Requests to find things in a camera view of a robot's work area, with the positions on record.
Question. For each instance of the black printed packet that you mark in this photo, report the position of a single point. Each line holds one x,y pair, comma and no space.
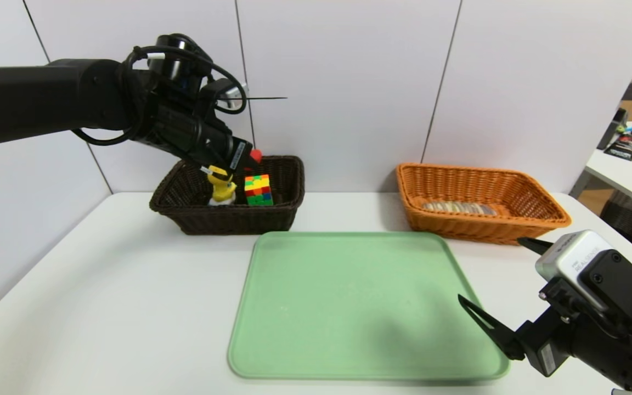
618,148

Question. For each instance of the dark brown wicker basket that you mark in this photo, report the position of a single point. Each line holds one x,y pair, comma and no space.
212,219

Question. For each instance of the white side table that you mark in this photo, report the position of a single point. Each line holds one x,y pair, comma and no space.
628,175

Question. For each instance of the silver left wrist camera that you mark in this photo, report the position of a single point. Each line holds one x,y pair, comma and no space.
235,96

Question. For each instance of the green plastic tray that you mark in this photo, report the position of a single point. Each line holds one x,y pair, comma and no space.
349,318

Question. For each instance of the brown striped bread roll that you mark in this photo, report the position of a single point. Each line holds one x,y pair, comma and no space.
458,208

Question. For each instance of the orange wicker basket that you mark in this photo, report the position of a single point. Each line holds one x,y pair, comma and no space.
458,227

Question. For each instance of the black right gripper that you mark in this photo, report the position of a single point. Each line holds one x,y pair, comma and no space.
541,351

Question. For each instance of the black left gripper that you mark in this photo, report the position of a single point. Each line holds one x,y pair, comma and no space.
237,157

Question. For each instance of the yellow duck toy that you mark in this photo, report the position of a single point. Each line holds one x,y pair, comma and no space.
221,189

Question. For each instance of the multicolour puzzle cube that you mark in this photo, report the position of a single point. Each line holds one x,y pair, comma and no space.
258,192

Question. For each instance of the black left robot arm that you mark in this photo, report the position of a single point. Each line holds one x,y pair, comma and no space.
47,101

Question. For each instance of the black upright panel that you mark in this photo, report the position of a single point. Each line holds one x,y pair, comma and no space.
611,129

